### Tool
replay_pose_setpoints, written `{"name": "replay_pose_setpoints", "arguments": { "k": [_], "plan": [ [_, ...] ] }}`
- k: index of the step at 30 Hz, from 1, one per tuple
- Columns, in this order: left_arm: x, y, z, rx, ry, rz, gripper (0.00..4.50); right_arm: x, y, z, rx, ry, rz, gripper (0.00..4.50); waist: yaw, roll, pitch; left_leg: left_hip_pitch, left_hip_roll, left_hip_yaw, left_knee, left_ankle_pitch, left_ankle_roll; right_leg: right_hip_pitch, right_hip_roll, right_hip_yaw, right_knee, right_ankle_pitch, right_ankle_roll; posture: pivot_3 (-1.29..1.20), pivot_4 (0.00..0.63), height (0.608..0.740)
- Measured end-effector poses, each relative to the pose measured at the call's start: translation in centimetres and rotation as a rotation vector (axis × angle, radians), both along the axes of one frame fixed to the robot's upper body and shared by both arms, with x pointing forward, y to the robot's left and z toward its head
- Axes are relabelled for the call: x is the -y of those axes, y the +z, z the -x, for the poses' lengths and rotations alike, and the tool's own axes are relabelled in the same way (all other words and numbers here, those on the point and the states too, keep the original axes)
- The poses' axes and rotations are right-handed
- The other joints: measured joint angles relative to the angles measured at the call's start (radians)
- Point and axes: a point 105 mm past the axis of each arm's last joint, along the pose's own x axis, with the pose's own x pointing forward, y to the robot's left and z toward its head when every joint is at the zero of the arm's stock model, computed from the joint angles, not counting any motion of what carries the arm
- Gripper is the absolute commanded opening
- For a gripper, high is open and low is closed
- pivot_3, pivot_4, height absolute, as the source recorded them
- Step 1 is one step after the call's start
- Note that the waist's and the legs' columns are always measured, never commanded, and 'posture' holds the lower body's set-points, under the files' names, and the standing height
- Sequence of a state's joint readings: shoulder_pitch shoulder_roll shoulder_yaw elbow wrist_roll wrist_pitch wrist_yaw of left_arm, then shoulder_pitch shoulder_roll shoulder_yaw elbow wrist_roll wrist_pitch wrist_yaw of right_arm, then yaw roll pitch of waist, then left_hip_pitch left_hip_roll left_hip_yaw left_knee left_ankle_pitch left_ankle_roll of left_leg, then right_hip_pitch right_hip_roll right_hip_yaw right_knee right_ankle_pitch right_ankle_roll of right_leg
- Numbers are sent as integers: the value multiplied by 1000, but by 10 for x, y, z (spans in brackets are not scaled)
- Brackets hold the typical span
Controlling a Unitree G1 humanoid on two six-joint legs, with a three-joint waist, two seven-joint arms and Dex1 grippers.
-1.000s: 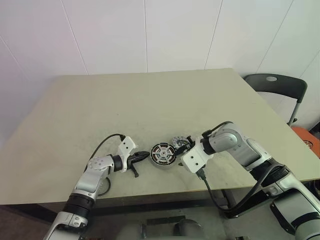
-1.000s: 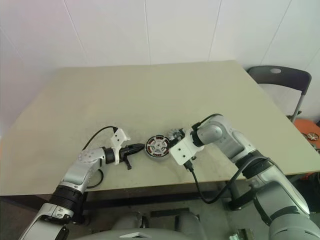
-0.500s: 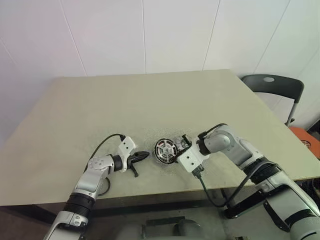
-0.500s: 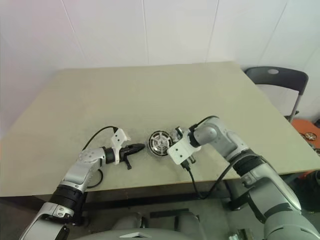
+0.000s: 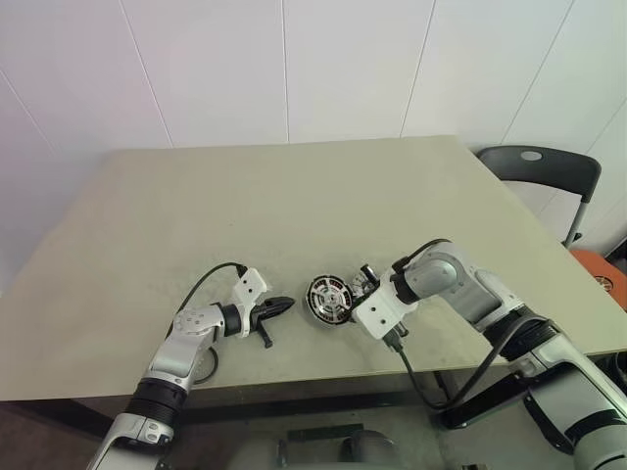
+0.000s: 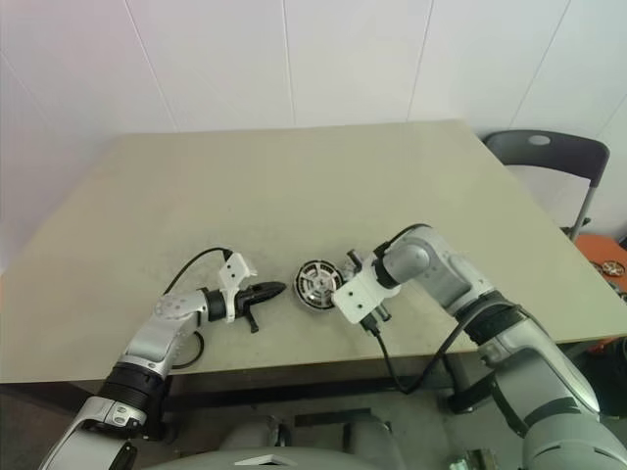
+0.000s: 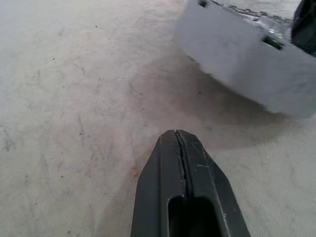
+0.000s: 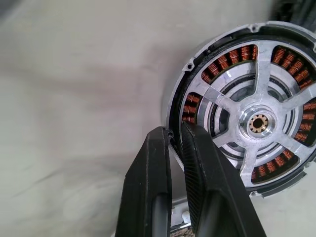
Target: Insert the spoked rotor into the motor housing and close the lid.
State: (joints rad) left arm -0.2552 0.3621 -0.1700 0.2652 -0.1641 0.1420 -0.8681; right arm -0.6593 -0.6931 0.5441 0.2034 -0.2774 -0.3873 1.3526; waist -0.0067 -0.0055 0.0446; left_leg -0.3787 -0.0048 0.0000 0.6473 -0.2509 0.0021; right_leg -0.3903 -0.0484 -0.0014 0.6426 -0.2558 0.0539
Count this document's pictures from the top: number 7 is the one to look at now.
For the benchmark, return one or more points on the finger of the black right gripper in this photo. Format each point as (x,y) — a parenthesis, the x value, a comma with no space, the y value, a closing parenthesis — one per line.
(304,24)

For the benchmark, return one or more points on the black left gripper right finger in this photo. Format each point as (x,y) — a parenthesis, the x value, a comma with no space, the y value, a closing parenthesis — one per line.
(209,177)

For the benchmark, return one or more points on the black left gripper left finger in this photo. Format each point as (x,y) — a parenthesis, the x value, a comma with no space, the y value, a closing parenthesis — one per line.
(153,185)

